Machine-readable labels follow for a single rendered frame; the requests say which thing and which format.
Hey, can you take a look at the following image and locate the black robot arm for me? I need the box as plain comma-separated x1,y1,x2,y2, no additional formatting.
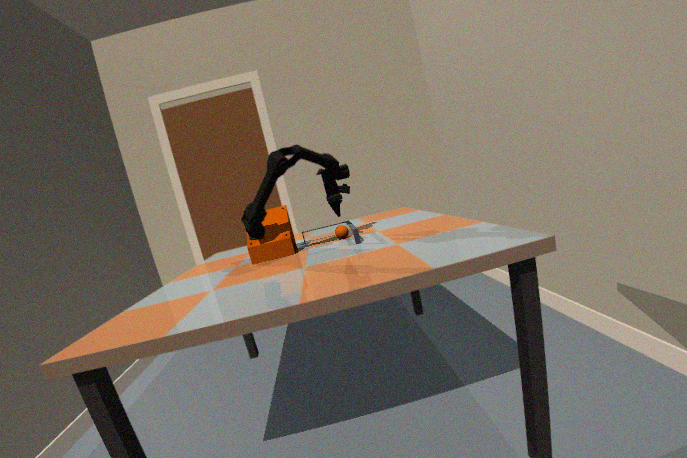
241,145,350,240

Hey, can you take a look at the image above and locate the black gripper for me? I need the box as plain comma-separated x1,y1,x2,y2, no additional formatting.
324,181,343,217

